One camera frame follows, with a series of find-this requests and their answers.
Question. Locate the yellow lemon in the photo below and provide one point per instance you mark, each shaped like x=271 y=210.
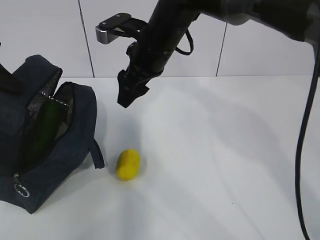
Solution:
x=128 y=165

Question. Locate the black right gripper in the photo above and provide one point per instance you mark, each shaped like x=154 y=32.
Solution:
x=146 y=60

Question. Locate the dark navy fabric lunch bag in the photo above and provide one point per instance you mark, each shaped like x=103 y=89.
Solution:
x=22 y=93

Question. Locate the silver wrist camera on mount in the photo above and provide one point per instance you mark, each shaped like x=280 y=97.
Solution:
x=112 y=28

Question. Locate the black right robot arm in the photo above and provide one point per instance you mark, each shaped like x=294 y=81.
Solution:
x=157 y=38

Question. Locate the green cucumber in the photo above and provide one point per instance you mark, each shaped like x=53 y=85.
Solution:
x=43 y=133

